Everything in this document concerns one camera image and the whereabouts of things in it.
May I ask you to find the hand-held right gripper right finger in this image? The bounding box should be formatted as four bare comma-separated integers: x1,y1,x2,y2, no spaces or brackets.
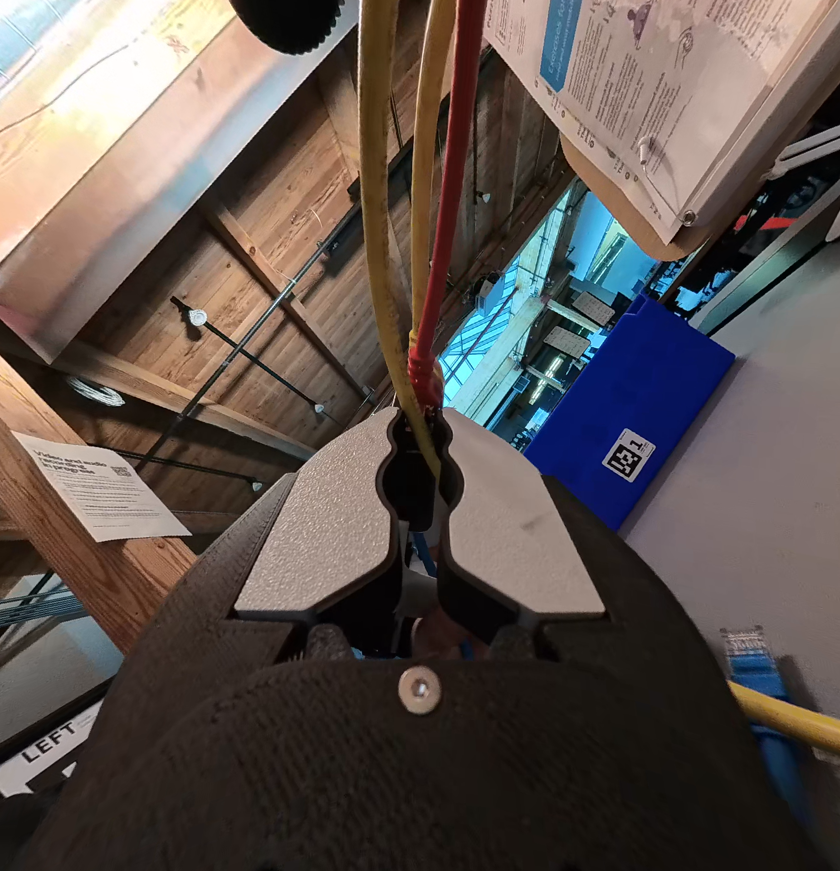
437,407,606,644

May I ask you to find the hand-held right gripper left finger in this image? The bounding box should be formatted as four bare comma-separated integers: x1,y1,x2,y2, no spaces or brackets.
233,407,404,623

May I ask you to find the black ethernet splitter box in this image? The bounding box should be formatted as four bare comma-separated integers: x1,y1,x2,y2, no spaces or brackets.
382,415,462,532

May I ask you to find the blue plastic bin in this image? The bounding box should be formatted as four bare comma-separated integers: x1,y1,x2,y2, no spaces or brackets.
522,294,736,532

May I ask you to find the blue ethernet cable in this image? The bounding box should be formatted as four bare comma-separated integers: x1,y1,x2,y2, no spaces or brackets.
410,531,816,834

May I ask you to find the yellow ethernet cable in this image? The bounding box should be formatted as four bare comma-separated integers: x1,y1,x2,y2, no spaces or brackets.
357,0,840,762

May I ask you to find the red ethernet cable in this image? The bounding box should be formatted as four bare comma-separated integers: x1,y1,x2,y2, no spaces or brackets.
406,0,489,412

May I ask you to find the grey desk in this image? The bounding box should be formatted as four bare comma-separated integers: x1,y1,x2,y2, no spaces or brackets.
624,231,840,871

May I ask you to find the person's left hand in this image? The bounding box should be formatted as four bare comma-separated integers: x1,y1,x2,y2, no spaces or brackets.
413,614,473,658

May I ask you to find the white paper notice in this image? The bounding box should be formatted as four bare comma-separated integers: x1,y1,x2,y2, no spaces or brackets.
12,431,193,543

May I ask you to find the wooden instruction board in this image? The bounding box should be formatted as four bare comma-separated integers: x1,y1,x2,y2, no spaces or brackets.
484,0,840,263

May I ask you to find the framed marker sign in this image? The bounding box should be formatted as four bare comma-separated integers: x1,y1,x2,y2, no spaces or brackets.
0,697,104,800

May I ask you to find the paper instruction sheet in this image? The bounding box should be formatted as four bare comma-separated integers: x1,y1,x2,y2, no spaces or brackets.
484,0,836,242

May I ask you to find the black fuzzy ball on pole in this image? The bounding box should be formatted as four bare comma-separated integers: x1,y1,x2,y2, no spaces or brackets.
230,0,342,55

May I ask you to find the wooden post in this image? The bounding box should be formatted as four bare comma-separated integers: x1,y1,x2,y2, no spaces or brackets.
0,340,196,654

